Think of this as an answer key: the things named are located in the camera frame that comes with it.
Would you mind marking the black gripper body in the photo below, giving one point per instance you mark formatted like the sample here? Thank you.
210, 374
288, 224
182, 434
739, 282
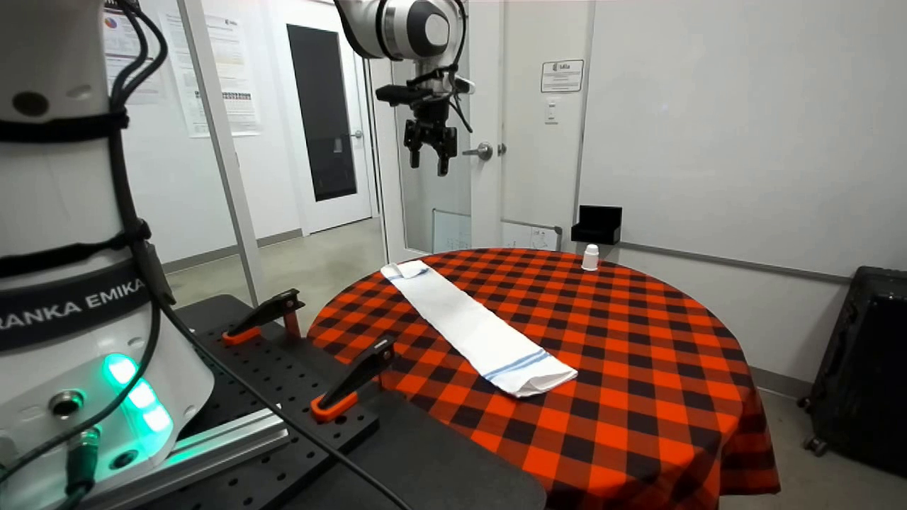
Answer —
433, 118

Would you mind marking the white cloth with blue stripes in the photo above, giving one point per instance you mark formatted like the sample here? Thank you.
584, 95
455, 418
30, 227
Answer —
471, 329

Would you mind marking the white door with dark window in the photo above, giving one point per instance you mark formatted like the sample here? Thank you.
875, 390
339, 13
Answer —
322, 114

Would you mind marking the white paper door sign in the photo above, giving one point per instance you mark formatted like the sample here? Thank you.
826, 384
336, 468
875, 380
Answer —
561, 75

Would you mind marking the small white bottle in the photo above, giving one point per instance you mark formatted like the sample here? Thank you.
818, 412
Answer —
590, 259

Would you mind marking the black orange spring clamp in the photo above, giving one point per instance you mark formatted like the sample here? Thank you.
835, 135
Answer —
355, 377
265, 313

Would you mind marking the orange black plaid tablecloth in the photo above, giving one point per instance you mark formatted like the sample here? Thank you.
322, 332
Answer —
641, 377

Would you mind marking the black suitcase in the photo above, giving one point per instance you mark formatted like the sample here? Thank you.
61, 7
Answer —
865, 370

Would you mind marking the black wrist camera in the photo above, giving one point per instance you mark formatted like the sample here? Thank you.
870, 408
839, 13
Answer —
421, 91

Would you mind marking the black wall box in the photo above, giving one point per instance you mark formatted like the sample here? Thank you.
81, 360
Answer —
595, 224

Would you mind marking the white partition post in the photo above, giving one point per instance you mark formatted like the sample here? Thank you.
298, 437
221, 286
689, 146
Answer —
224, 152

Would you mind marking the paper wall poster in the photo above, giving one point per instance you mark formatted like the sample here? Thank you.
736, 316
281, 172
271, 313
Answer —
143, 65
231, 75

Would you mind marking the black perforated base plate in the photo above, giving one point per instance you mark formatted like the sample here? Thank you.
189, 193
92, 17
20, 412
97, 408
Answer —
274, 377

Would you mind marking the grey wall rail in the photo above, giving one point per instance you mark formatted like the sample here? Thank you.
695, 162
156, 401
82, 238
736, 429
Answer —
739, 262

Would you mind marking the silver aluminium rail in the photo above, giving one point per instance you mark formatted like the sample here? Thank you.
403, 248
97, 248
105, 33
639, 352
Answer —
216, 439

